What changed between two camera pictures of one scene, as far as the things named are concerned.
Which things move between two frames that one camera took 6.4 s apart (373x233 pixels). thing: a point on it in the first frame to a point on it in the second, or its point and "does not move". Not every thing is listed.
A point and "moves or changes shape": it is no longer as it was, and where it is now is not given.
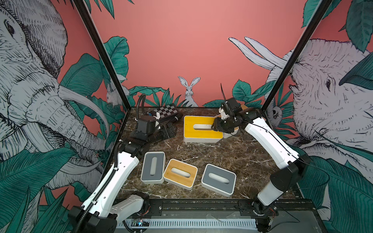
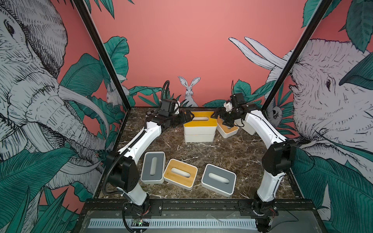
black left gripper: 172,132 to 183,120
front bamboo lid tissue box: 180,174 does not move
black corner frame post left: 93,31 does not move
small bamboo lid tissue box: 226,135 does not move
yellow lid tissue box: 197,129 moves or changes shape
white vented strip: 187,223 does not move
